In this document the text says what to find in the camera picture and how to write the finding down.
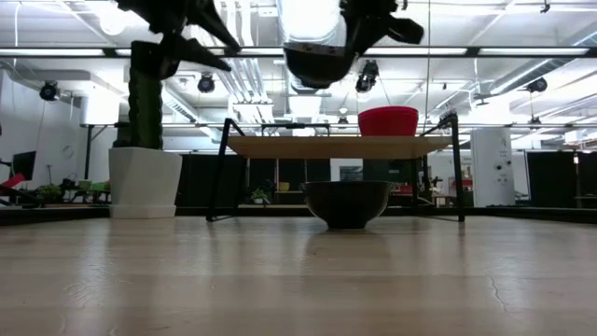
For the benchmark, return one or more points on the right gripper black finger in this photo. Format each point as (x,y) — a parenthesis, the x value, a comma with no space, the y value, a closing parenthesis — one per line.
(356,32)
(377,32)

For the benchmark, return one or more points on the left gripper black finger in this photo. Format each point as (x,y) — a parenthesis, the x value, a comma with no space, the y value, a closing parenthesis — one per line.
(196,53)
(212,28)

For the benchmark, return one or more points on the black patterned mini bowl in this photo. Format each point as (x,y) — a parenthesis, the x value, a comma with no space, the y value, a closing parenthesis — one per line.
(317,67)

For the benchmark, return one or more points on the red plastic mini bowl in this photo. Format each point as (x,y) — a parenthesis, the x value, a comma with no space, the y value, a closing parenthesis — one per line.
(387,122)

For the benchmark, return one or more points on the black ceiling spotlight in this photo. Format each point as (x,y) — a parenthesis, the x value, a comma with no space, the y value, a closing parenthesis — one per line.
(367,77)
(205,83)
(49,91)
(537,85)

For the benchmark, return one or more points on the long ceiling light strip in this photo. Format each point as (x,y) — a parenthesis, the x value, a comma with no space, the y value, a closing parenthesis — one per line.
(51,52)
(536,51)
(415,51)

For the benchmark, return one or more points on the green cactus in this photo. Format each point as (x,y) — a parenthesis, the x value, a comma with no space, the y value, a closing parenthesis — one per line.
(145,116)

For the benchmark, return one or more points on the white hexagonal plant pot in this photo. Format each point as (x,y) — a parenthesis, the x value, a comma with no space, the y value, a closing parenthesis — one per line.
(144,182)

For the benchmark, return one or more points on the small green potted plant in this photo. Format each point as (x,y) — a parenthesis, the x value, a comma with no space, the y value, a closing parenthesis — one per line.
(259,196)

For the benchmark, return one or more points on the white column cabinet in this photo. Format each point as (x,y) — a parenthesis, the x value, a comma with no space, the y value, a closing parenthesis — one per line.
(492,168)

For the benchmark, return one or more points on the black computer monitor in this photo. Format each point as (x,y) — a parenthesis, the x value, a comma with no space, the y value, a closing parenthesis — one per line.
(24,164)

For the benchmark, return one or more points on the wooden shelf with black frame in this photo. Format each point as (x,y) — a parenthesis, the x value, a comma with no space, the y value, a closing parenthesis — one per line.
(326,147)

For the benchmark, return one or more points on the black aluminium rig frame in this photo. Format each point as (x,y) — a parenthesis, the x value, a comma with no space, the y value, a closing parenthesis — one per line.
(536,214)

